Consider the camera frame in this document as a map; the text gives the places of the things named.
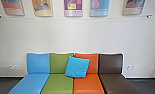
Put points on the wall poster pink beige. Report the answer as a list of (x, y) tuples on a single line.
[(134, 6)]

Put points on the orange sofa seat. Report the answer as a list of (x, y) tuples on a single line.
[(89, 85)]

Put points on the wall poster red and blue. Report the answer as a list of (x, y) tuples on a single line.
[(12, 6)]

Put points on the brown sofa seat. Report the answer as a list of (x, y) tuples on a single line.
[(116, 81)]

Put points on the white wall outlet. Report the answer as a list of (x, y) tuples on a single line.
[(13, 66), (132, 67)]

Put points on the wall poster yellow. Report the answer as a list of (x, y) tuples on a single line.
[(42, 7)]

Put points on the green sofa seat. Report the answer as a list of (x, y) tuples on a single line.
[(58, 85)]

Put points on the wall poster light blue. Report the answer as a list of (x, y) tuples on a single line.
[(99, 7)]

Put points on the wall poster purple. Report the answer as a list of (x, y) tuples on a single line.
[(73, 7)]

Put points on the blue sofa seat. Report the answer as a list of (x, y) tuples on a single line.
[(31, 81)]

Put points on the cyan square cushion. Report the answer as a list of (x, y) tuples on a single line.
[(77, 66)]

